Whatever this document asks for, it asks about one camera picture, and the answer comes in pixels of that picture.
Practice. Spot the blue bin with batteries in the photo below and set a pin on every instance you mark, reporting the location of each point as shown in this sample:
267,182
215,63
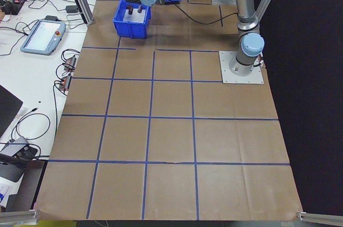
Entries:
131,30

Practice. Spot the dark cylindrical battery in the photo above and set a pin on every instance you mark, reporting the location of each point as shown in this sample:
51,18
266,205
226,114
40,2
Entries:
140,10
130,10

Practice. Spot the grey box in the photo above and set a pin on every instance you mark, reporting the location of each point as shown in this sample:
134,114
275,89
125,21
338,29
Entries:
9,173

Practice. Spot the white paper bin liner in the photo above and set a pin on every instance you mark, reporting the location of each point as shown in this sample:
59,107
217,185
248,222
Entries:
135,18

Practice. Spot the black power adapter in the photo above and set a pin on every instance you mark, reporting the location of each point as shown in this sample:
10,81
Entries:
71,9

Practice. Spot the black pendant connector block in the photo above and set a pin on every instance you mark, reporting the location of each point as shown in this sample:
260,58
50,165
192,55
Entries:
52,18

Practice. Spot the grey blue teach pendant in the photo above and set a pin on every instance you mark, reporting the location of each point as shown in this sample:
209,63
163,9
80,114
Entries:
44,37

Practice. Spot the grey usb hub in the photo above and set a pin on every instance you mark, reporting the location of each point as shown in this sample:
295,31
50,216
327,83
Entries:
14,144

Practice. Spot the aluminium corner profile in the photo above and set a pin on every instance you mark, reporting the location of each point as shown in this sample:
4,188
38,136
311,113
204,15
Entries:
319,216
20,216

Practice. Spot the black frame cover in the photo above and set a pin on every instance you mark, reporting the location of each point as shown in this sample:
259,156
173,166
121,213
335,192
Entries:
308,104

